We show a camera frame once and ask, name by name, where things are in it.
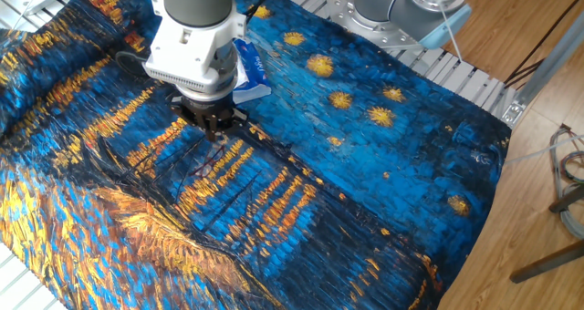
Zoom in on black floor cable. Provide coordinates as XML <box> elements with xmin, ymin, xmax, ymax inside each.
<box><xmin>503</xmin><ymin>0</ymin><xmax>584</xmax><ymax>90</ymax></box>

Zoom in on blue white tissue pack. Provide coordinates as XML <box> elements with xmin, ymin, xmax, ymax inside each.
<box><xmin>232</xmin><ymin>38</ymin><xmax>273</xmax><ymax>106</ymax></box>

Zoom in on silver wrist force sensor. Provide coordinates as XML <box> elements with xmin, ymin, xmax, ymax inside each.
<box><xmin>175</xmin><ymin>40</ymin><xmax>241</xmax><ymax>104</ymax></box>

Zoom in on dark wooden furniture leg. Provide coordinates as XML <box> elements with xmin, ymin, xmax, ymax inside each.
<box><xmin>548</xmin><ymin>184</ymin><xmax>584</xmax><ymax>213</ymax></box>
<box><xmin>509</xmin><ymin>239</ymin><xmax>584</xmax><ymax>284</ymax></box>

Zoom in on white wrist adapter block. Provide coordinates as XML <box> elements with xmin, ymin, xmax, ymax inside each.
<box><xmin>143</xmin><ymin>0</ymin><xmax>248</xmax><ymax>95</ymax></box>

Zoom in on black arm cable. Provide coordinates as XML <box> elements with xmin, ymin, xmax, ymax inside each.
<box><xmin>113</xmin><ymin>0</ymin><xmax>280</xmax><ymax>78</ymax></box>

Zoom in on aluminium frame beam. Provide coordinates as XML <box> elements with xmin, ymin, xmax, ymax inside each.
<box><xmin>500</xmin><ymin>11</ymin><xmax>584</xmax><ymax>129</ymax></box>

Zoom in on starry night painted tablecloth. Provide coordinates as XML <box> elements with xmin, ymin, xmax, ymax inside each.
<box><xmin>0</xmin><ymin>0</ymin><xmax>512</xmax><ymax>310</ymax></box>

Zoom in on white zip tie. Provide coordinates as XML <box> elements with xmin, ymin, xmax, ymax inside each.
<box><xmin>439</xmin><ymin>4</ymin><xmax>464</xmax><ymax>63</ymax></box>

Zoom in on red thin-frame glasses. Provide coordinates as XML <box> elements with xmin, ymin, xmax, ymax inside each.
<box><xmin>188</xmin><ymin>142</ymin><xmax>230</xmax><ymax>180</ymax></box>

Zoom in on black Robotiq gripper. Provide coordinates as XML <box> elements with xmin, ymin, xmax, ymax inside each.
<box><xmin>171</xmin><ymin>98</ymin><xmax>250</xmax><ymax>143</ymax></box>

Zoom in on thin white cable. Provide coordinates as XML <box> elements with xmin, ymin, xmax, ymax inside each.
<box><xmin>503</xmin><ymin>134</ymin><xmax>584</xmax><ymax>166</ymax></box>

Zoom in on grey floor cable bundle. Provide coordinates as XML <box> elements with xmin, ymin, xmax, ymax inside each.
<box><xmin>549</xmin><ymin>123</ymin><xmax>584</xmax><ymax>241</ymax></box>

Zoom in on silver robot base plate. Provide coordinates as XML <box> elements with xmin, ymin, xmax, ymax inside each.
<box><xmin>328</xmin><ymin>0</ymin><xmax>414</xmax><ymax>51</ymax></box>

